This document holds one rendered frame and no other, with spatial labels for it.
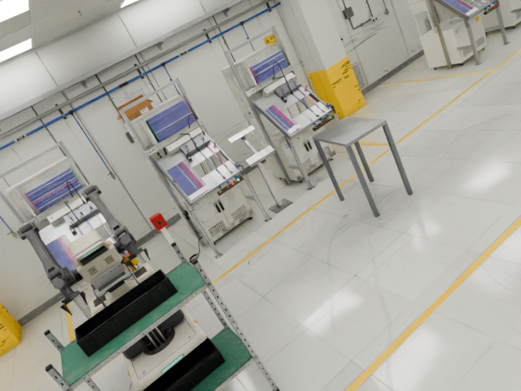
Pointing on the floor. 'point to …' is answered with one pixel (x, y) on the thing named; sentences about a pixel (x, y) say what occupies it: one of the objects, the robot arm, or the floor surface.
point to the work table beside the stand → (346, 136)
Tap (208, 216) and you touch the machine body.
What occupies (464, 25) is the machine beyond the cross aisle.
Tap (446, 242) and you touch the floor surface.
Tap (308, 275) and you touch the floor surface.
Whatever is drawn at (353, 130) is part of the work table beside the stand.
